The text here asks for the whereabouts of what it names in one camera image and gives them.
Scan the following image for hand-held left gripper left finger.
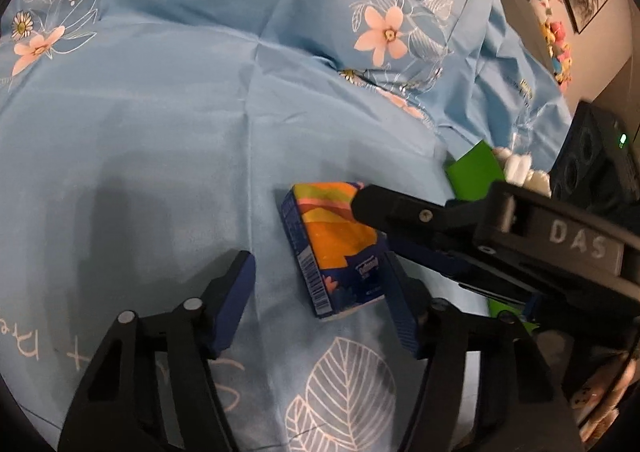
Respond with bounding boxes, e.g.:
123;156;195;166
57;249;257;452

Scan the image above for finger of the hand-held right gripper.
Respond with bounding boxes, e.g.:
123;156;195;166
350;183;496;280

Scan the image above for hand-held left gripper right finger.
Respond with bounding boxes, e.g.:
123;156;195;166
382;252;581;452

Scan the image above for blue and orange tissue pack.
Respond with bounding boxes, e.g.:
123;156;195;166
280;181;391;319

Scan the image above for green box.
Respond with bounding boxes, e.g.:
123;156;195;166
445;139;541;333

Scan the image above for person's right hand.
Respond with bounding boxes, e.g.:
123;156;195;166
565;352;637;438

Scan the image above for white cotton pieces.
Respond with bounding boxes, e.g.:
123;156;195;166
492;145;551;198

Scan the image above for blue floral bed sheet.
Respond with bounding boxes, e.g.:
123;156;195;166
0;0;576;452

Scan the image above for colourful toys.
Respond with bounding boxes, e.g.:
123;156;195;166
532;0;573;88

